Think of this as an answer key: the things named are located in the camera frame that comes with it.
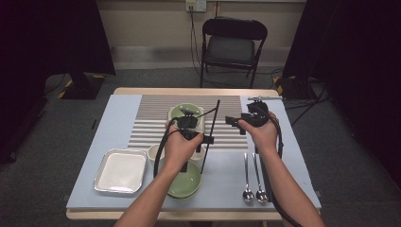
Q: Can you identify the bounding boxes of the person's right hand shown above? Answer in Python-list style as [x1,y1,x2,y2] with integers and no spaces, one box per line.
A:
[237,112,280,156]

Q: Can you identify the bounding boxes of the black curtain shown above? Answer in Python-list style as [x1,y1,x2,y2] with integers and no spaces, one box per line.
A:
[0,0,116,165]
[282,0,401,187]

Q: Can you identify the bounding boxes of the green bowl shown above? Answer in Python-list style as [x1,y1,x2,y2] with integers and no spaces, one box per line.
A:
[168,190,198,201]
[170,102,202,132]
[166,159,203,198]

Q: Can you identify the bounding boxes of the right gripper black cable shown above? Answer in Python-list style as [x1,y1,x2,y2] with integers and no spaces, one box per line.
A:
[264,114,305,227]

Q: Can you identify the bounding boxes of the black floor cables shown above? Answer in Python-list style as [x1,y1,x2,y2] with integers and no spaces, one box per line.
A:
[283,77,332,127]

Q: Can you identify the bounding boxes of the wooden table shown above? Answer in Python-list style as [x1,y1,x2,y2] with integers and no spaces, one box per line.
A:
[65,87,322,221]

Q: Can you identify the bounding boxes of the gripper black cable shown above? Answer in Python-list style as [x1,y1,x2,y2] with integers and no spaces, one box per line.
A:
[153,117,178,180]
[264,114,305,227]

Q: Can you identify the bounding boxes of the single black chopstick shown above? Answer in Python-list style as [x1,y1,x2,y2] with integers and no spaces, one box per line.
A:
[200,99,221,175]

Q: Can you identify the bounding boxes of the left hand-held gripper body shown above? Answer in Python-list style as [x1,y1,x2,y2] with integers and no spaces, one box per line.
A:
[171,106,206,142]

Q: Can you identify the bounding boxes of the black power cable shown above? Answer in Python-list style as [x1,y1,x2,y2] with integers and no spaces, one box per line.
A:
[188,6,204,77]

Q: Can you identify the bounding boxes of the steel spoon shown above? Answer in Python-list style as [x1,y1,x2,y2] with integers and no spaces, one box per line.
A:
[188,106,218,120]
[252,152,269,203]
[241,152,255,202]

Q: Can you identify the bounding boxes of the row of black chopsticks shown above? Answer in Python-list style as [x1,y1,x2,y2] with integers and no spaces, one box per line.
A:
[256,146,273,202]

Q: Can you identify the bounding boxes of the white wall socket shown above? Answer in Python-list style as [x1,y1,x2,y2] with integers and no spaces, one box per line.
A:
[184,0,207,13]

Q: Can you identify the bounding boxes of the black folding chair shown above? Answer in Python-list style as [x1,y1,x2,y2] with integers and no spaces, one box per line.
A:
[199,17,269,89]

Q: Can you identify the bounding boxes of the person's left hand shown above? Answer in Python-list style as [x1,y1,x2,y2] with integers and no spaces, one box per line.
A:
[164,121,205,175]

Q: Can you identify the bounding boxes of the striped woven placemat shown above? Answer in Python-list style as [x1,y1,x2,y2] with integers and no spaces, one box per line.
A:
[127,94,249,150]

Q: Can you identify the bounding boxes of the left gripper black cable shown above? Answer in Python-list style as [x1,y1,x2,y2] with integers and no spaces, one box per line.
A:
[153,117,178,180]

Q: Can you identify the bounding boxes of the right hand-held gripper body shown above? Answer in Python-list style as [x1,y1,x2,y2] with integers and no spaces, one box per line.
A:
[245,96,284,128]

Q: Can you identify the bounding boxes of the black stand base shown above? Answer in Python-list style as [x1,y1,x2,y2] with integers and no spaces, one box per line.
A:
[273,75,316,101]
[57,70,107,101]

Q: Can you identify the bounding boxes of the square white plate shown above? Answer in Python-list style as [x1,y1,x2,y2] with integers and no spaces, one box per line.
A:
[166,106,206,138]
[93,148,148,194]

